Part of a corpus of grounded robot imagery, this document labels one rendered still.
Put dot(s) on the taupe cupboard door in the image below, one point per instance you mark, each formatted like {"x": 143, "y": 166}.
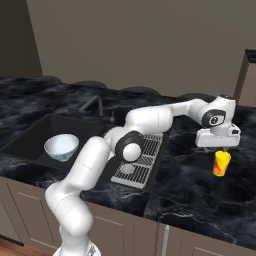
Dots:
{"x": 213, "y": 246}
{"x": 113, "y": 233}
{"x": 30, "y": 213}

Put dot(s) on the black double basin sink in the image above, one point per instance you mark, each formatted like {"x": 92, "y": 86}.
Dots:
{"x": 40, "y": 131}

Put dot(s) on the black sink tap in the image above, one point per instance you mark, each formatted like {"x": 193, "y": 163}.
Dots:
{"x": 96, "y": 101}

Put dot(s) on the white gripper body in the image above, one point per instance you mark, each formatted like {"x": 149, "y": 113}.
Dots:
{"x": 213, "y": 140}

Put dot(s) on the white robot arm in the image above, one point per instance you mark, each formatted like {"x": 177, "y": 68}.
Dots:
{"x": 90, "y": 163}

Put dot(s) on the white and blue bowl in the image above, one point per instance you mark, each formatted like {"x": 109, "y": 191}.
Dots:
{"x": 61, "y": 146}

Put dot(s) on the brown cabinet with dark top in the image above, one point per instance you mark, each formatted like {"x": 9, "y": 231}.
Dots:
{"x": 247, "y": 81}

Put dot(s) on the yellow and red cup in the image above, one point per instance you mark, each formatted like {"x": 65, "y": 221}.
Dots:
{"x": 221, "y": 164}

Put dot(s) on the dark round stool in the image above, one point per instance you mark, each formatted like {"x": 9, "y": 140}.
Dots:
{"x": 140, "y": 90}
{"x": 196, "y": 97}

